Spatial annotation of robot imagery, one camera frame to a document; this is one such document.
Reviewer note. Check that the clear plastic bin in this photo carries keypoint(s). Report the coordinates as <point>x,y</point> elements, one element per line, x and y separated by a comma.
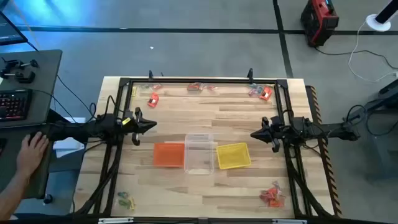
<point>199,161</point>

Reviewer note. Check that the black yellow hazard strip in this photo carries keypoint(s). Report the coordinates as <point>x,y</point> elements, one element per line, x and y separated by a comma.
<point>316,105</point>

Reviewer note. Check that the black table clamp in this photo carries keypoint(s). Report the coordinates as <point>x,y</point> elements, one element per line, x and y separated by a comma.
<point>150,75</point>
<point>250,74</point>

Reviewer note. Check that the red black equipment case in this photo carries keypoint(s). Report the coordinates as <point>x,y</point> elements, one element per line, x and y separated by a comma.
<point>320,21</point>

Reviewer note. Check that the orange red candy pack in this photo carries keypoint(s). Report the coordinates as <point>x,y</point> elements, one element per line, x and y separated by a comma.
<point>266,93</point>

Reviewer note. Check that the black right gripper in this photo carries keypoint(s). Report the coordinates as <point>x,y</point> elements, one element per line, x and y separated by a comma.
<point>273,132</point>

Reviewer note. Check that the backlit black keyboard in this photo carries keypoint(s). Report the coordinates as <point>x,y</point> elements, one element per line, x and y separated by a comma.
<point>14,105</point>

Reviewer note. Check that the dark grey metal stand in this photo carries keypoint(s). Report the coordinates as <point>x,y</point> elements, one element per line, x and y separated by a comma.
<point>382,149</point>

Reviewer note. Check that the orange plastic basket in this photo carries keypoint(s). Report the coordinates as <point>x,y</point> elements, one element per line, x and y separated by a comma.
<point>168,155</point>

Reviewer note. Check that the stand with white round base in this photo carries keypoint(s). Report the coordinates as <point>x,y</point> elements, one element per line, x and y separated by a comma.
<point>377,24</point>

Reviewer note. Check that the green yellow wrapped candy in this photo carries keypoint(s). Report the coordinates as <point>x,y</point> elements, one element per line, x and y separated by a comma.
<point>127,203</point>

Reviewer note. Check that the black C-clamp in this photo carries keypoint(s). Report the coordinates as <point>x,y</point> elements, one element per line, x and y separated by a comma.
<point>23,77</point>
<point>14,63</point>

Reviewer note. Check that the person's forearm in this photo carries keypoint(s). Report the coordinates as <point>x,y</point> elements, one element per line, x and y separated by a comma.
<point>11,193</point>

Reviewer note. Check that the silver metal bracket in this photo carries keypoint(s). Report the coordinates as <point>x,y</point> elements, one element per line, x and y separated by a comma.
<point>115,220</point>
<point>289,221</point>

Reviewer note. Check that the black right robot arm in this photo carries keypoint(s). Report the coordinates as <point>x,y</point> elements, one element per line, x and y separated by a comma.
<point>329,129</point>

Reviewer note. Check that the green blue candy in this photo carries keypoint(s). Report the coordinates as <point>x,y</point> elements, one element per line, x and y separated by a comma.
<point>122,194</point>

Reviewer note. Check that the white paper sheets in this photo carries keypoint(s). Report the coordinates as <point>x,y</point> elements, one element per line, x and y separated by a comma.
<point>66,146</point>

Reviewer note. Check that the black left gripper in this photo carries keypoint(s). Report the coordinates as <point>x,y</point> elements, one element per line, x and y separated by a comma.
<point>136,126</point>

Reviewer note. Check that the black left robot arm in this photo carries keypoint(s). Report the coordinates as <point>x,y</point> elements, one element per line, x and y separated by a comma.
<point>74,132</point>

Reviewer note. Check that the person's hand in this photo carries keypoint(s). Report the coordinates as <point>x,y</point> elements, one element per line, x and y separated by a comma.
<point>31,155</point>

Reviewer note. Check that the black aluminium frame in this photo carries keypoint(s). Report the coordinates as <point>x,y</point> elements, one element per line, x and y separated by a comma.
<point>217,81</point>

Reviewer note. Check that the yellow plastic basket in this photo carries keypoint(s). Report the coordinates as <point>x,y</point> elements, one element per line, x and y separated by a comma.
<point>233,155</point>

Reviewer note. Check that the computer monitor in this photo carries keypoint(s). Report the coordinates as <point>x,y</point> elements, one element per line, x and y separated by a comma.
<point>9,31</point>

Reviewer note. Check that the black round knob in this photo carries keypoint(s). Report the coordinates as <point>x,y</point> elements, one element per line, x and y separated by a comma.
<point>47,199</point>

